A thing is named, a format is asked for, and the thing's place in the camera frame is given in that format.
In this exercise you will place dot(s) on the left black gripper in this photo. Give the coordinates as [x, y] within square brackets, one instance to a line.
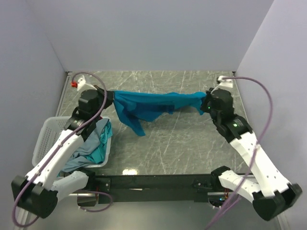
[110, 96]

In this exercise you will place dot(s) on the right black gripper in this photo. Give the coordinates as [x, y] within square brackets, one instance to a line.
[204, 107]

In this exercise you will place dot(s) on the teal blue t shirt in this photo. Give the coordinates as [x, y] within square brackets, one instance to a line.
[132, 107]

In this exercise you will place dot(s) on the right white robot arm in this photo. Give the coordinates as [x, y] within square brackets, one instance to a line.
[272, 193]

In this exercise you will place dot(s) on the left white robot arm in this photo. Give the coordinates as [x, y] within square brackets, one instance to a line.
[39, 191]

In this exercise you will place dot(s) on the teal t shirt in basket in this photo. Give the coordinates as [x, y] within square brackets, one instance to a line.
[99, 156]

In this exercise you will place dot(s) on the white plastic laundry basket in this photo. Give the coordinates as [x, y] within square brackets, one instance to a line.
[48, 135]

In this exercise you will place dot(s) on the grey blue t shirt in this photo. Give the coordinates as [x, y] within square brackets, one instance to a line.
[78, 159]

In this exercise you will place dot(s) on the black base beam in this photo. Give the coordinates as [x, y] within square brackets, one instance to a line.
[149, 188]

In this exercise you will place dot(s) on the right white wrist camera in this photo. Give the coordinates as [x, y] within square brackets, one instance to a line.
[224, 83]

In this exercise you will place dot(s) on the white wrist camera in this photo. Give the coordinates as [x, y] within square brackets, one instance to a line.
[80, 84]
[224, 83]

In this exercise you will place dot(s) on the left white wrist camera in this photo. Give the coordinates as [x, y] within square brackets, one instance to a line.
[80, 84]

